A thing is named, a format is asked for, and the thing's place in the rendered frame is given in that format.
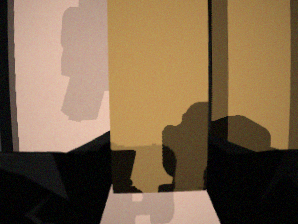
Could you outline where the brown cardboard carton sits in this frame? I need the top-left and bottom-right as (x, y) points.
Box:
(107, 0), (208, 194)
(288, 0), (298, 149)
(208, 0), (291, 152)

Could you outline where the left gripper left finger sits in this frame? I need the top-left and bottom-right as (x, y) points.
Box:
(0, 130), (112, 224)

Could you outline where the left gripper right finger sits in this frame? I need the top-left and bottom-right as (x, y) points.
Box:
(206, 133), (298, 224)

